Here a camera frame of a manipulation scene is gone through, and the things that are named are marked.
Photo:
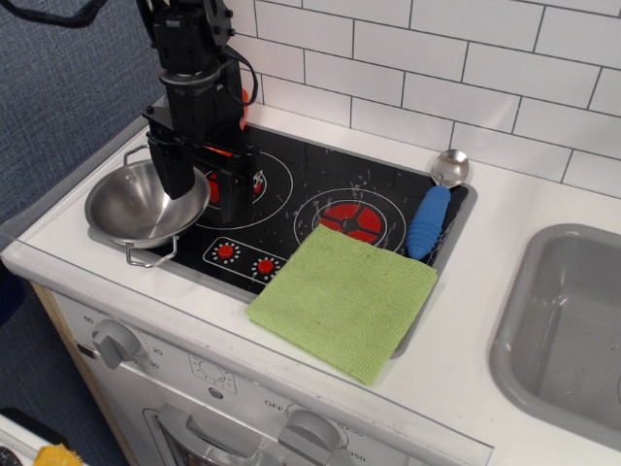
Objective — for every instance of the grey plastic sink basin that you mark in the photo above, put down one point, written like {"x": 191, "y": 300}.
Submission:
{"x": 556, "y": 353}

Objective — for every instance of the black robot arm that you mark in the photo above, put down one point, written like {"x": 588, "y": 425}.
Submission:
{"x": 191, "y": 37}

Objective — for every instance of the silver oven door handle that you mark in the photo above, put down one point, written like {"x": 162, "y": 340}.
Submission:
{"x": 210, "y": 439}

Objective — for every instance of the small steel two-handled pan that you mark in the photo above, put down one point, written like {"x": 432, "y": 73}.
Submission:
{"x": 130, "y": 207}

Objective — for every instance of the green woven cloth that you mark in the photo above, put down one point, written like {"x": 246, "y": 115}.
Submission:
{"x": 344, "y": 301}

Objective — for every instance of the grey oven knob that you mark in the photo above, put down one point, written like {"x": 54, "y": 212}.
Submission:
{"x": 310, "y": 436}

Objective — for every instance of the grey timer knob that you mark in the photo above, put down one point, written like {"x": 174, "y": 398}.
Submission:
{"x": 115, "y": 343}

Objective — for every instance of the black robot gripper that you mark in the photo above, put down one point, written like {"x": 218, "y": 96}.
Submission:
{"x": 203, "y": 110}

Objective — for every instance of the blue-handled metal spoon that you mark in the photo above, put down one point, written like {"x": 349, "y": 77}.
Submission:
{"x": 450, "y": 169}

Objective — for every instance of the red right stove knob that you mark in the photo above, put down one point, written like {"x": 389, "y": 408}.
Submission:
{"x": 265, "y": 267}

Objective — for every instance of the red toy sausage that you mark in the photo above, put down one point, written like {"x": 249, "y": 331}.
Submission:
{"x": 243, "y": 119}

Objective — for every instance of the black toy stove top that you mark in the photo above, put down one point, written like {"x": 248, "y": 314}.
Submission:
{"x": 298, "y": 185}

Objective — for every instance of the yellow object at floor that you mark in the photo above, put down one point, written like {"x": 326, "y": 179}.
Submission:
{"x": 56, "y": 455}

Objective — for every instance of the white toy oven front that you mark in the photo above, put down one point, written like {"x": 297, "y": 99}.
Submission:
{"x": 132, "y": 395}

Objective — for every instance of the red stove knob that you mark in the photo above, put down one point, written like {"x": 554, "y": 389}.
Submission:
{"x": 265, "y": 267}
{"x": 225, "y": 252}

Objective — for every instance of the red left stove knob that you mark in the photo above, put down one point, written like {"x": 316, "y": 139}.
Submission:
{"x": 225, "y": 252}

